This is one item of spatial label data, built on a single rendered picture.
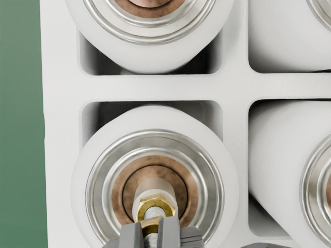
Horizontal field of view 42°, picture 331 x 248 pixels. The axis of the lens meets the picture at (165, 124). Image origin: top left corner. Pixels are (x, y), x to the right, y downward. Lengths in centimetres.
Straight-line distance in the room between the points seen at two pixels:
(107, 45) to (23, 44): 28
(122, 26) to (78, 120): 10
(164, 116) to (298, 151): 8
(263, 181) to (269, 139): 3
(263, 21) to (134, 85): 10
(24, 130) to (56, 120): 19
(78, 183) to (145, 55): 8
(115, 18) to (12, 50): 29
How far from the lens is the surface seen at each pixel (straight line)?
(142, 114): 24
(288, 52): 30
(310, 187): 25
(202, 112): 42
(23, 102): 51
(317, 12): 25
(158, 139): 23
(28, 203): 52
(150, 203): 20
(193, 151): 23
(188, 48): 24
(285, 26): 27
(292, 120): 28
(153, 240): 16
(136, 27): 23
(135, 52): 24
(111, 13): 24
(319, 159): 25
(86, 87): 31
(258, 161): 30
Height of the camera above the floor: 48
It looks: 86 degrees down
